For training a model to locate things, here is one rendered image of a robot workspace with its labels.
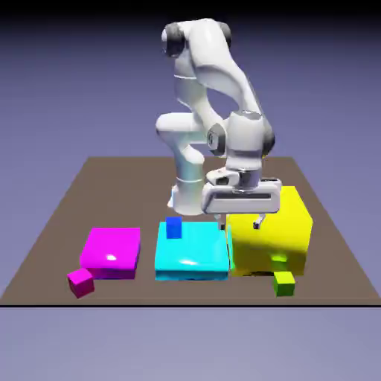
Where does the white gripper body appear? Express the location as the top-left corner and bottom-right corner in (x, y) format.
(201, 177), (283, 215)

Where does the small blue cube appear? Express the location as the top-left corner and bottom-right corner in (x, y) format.
(165, 216), (183, 240)

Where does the small green cube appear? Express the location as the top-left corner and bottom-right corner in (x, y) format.
(272, 270), (296, 298)

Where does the small magenta cube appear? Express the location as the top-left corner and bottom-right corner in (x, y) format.
(67, 268), (95, 299)

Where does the large yellow box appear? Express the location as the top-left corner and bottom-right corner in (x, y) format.
(225, 185), (314, 277)

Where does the large cyan box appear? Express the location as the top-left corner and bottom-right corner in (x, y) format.
(154, 220), (231, 282)

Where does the large magenta box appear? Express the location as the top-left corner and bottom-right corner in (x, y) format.
(79, 227), (141, 280)

